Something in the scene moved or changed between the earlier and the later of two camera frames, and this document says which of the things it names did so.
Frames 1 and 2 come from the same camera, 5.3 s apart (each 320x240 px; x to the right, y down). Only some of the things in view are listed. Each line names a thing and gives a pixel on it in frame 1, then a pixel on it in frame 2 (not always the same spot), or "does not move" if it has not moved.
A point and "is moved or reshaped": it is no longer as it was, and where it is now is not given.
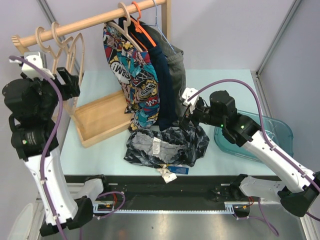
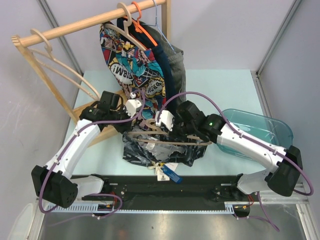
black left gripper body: (50, 96) -> (120, 114)
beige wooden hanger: (38, 30) -> (46, 57)
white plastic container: (22, 226) does not move
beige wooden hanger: (70, 57) -> (153, 130)
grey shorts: (177, 64) does not move
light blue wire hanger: (156, 25) does not move
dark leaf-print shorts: (183, 145) is moved or reshaped
